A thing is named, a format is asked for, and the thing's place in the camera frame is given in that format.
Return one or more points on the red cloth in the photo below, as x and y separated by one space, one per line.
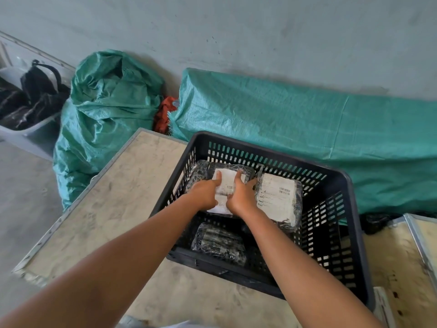
164 114

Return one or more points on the person's right forearm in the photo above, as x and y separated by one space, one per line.
300 269

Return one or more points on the clear-wrapped black parcel with label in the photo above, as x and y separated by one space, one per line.
225 187

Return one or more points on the person's right hand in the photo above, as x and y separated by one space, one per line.
241 200

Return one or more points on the black plastic crate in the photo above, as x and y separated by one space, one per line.
327 215

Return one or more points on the green woven sack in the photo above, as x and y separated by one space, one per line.
105 112

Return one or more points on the metal-edged wooden panel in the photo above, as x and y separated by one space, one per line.
414 256

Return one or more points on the person's left thumb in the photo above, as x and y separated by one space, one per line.
217 178

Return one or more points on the person's left hand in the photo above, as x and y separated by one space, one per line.
202 195

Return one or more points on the black plastic bag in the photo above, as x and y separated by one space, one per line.
375 222

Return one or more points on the person's left forearm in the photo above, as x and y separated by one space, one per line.
88 269

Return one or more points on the large white-labelled wrapped parcel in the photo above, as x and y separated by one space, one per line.
278 199

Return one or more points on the grey plastic bin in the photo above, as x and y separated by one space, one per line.
30 133

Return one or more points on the green woven tarp bundle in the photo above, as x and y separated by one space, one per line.
307 133

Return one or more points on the person's right thumb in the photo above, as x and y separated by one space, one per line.
237 181

